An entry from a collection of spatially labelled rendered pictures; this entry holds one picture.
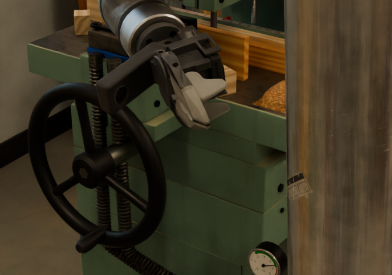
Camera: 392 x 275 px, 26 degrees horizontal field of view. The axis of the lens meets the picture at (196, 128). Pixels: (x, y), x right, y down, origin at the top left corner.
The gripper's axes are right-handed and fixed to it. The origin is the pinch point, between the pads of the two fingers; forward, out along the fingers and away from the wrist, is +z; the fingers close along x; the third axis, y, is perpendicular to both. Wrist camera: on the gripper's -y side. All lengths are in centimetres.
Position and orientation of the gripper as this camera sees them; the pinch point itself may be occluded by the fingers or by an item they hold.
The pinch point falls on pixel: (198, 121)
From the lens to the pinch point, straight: 103.4
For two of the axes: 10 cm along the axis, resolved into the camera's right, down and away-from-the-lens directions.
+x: 1.3, 8.0, 5.9
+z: 3.6, 5.1, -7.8
